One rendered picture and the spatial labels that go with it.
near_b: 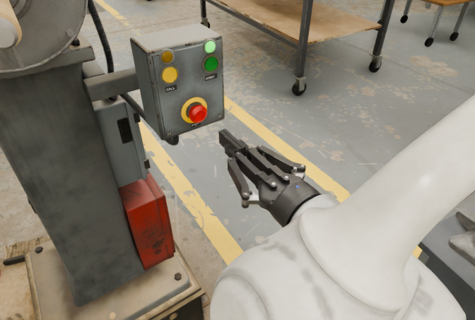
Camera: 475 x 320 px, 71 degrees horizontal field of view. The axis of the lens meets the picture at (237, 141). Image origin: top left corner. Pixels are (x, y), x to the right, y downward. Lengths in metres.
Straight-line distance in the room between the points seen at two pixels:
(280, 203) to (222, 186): 1.44
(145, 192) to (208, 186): 0.90
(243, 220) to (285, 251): 1.47
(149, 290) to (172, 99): 0.74
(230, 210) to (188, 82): 1.20
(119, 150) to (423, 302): 0.77
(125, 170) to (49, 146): 0.23
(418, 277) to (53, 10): 0.59
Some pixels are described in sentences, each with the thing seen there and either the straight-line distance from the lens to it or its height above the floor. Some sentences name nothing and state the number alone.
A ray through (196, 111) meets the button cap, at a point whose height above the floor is 0.99.
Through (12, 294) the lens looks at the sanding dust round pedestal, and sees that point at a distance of 1.79.
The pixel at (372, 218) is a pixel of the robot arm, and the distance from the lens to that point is 0.27.
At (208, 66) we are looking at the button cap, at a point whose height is 1.07.
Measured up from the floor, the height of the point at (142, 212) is 0.59.
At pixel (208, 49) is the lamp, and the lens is 0.67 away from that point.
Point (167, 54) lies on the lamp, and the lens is 0.64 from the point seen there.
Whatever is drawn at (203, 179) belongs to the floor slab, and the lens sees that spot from 1.97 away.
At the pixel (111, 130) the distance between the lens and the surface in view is 0.91.
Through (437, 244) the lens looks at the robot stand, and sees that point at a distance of 0.92.
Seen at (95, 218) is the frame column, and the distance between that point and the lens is 1.03.
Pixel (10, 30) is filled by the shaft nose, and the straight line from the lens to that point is 0.35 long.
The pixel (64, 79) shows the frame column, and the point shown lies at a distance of 0.79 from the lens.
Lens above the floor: 1.35
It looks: 37 degrees down
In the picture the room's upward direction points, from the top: straight up
